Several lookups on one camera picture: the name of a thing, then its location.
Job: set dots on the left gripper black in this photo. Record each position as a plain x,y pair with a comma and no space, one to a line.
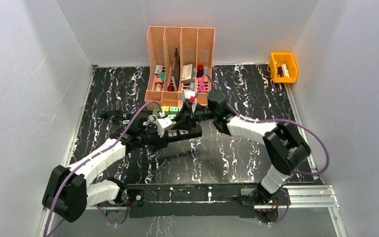
169,135

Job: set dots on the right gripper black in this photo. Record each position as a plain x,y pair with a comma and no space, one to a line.
187,115

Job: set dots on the green power strip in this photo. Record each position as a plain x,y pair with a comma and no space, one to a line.
157,113

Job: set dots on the yellow charger plug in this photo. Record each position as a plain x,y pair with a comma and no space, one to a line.
166,109

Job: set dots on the black power strip front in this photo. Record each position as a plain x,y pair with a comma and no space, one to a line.
176,135

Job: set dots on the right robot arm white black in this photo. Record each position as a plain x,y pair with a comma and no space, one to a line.
285,147

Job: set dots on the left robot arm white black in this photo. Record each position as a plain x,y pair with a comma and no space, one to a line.
70,189

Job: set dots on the white box in organizer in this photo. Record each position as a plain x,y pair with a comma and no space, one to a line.
187,74

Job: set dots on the black tablet in organizer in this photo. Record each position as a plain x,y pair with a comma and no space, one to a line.
176,70

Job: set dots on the orange desk file organizer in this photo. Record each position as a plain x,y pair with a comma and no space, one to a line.
181,58

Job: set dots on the yellow storage bin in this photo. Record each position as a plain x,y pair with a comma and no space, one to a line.
283,67

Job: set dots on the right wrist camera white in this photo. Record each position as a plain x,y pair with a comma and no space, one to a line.
188,96

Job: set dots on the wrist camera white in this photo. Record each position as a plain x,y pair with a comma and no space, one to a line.
162,124
188,96

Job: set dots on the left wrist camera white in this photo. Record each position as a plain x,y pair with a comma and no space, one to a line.
162,124

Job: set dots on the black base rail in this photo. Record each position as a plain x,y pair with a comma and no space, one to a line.
228,199

